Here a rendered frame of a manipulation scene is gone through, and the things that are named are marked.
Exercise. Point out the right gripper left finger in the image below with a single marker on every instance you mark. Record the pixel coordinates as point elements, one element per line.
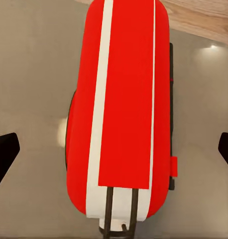
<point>9,149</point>

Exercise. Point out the radio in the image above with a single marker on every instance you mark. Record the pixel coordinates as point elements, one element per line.
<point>118,145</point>

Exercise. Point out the coffee table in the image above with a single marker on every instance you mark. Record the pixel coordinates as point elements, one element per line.
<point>40,52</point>

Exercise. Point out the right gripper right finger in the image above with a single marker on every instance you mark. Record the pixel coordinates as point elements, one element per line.
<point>223,146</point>

